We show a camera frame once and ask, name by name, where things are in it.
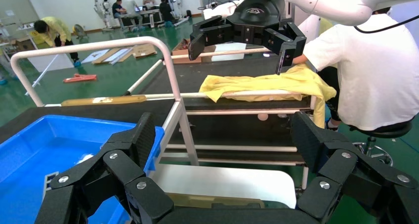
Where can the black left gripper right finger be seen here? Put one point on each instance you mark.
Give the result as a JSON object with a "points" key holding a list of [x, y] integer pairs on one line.
{"points": [[337, 170]]}

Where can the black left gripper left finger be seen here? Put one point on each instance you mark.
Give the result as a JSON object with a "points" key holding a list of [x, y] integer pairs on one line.
{"points": [[124, 170]]}

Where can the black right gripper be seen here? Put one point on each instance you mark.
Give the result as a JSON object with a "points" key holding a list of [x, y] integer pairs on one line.
{"points": [[258, 16]]}

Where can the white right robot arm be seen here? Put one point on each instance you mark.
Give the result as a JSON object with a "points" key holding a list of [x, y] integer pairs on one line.
{"points": [[327, 3]]}

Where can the yellow cloth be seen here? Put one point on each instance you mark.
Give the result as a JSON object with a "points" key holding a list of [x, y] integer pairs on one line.
{"points": [[262, 83]]}

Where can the black round stool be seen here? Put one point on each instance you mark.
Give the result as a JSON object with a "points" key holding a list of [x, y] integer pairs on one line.
{"points": [[383, 134]]}

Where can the wooden edge strip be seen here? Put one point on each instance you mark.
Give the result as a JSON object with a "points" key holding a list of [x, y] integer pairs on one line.
{"points": [[104, 100]]}

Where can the brass edge strip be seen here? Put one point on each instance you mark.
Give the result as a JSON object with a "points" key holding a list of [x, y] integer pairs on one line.
{"points": [[203, 200]]}

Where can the person in black shirt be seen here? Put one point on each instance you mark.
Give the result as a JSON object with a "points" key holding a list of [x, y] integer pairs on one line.
{"points": [[165, 10]]}

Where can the blue plastic bin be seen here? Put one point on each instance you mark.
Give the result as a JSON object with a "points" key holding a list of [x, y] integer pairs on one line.
{"points": [[32, 157]]}

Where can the person in white shirt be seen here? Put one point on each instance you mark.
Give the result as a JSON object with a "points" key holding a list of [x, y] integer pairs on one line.
{"points": [[370, 75]]}

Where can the red flat object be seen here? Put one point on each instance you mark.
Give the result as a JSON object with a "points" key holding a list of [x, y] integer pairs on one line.
{"points": [[80, 78]]}

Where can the flat cardboard sheet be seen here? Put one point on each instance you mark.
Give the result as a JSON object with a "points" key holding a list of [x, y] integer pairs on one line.
{"points": [[106, 56], [144, 50]]}

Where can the black equipment case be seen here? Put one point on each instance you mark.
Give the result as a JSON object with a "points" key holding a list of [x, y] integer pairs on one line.
{"points": [[144, 18]]}

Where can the person in gray shirt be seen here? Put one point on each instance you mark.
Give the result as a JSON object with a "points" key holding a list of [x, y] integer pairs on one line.
{"points": [[131, 8]]}

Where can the long white pipe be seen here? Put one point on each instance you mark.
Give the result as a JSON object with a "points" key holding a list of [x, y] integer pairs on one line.
{"points": [[42, 74]]}

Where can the white rectangular board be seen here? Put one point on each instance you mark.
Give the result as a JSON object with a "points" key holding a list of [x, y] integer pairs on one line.
{"points": [[49, 62]]}

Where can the person in dark blue shirt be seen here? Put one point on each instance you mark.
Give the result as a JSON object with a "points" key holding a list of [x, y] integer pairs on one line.
{"points": [[117, 9]]}

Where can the small floor fan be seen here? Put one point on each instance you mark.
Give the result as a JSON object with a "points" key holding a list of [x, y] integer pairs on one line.
{"points": [[79, 30]]}

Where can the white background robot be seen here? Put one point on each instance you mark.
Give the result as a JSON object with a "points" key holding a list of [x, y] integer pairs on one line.
{"points": [[104, 9]]}

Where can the person in yellow jacket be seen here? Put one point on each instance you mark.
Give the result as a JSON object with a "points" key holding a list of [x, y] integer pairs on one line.
{"points": [[54, 31]]}

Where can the black table with white frame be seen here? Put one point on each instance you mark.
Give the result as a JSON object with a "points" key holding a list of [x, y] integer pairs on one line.
{"points": [[203, 75]]}

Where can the white tubular rail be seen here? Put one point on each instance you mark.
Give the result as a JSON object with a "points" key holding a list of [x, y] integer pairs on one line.
{"points": [[98, 45]]}

